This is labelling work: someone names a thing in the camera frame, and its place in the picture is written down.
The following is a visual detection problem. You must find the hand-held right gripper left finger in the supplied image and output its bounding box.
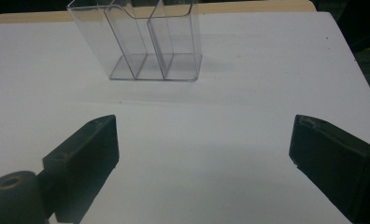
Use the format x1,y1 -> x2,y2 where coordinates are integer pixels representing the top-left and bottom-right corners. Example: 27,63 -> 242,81
36,114 -> 121,224

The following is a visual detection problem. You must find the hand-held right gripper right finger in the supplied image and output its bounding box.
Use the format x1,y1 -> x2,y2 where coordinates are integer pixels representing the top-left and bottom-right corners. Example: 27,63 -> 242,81
288,114 -> 370,224

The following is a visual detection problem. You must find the clear plastic divided holder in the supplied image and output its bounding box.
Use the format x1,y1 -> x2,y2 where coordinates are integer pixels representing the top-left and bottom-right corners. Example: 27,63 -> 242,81
66,0 -> 204,83

